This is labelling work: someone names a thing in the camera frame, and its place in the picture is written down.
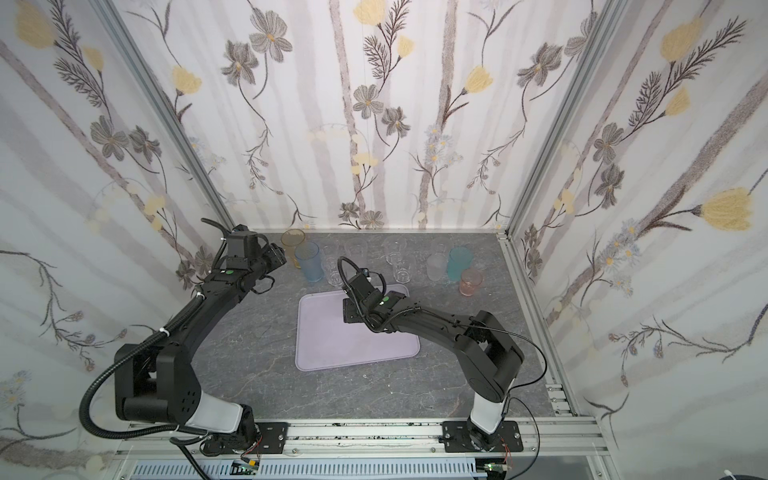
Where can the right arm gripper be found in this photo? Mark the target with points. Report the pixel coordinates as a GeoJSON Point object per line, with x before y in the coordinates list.
{"type": "Point", "coordinates": [353, 309]}

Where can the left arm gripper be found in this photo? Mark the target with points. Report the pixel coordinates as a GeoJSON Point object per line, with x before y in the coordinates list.
{"type": "Point", "coordinates": [274, 257]}

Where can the yellow plastic cup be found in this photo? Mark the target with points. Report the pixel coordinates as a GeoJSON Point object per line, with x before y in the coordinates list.
{"type": "Point", "coordinates": [290, 240]}

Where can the blue plastic cup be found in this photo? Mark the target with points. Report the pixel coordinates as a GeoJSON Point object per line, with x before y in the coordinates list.
{"type": "Point", "coordinates": [309, 259]}

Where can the teal dimpled plastic cup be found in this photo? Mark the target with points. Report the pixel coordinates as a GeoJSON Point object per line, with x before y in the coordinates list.
{"type": "Point", "coordinates": [459, 259]}

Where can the pink plastic cup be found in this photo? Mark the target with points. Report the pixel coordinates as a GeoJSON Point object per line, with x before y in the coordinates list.
{"type": "Point", "coordinates": [470, 280]}

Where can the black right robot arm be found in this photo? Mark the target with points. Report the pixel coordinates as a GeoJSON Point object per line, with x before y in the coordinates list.
{"type": "Point", "coordinates": [489, 358]}

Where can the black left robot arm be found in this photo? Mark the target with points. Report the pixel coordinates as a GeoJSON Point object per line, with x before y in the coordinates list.
{"type": "Point", "coordinates": [157, 384]}

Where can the lilac plastic tray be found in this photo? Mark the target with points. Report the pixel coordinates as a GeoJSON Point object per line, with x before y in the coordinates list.
{"type": "Point", "coordinates": [325, 341]}

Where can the clear faceted tumbler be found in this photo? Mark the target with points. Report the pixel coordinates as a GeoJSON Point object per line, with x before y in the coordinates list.
{"type": "Point", "coordinates": [402, 272]}
{"type": "Point", "coordinates": [395, 250]}

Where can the clear tall glass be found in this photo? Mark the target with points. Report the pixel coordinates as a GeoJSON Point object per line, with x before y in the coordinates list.
{"type": "Point", "coordinates": [330, 254]}

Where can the frosted dimpled plastic cup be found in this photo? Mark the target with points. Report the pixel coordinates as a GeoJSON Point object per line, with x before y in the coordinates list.
{"type": "Point", "coordinates": [436, 266]}

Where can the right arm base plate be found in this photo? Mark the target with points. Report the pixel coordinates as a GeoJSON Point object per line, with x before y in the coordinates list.
{"type": "Point", "coordinates": [463, 437]}

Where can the white slotted cable duct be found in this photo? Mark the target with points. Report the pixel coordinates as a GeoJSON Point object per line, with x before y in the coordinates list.
{"type": "Point", "coordinates": [345, 469]}

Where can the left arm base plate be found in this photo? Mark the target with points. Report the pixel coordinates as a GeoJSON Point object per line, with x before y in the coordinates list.
{"type": "Point", "coordinates": [264, 437]}

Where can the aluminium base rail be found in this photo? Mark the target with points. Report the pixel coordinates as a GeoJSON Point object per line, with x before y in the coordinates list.
{"type": "Point", "coordinates": [389, 438]}

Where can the aluminium corner post left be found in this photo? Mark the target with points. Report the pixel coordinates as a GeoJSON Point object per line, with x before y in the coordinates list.
{"type": "Point", "coordinates": [111, 21]}

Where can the aluminium corner post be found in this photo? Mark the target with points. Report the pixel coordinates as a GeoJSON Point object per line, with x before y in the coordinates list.
{"type": "Point", "coordinates": [596, 44]}
{"type": "Point", "coordinates": [111, 21]}

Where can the aluminium corner post right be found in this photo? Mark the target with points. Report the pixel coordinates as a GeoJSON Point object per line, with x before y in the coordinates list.
{"type": "Point", "coordinates": [596, 44]}

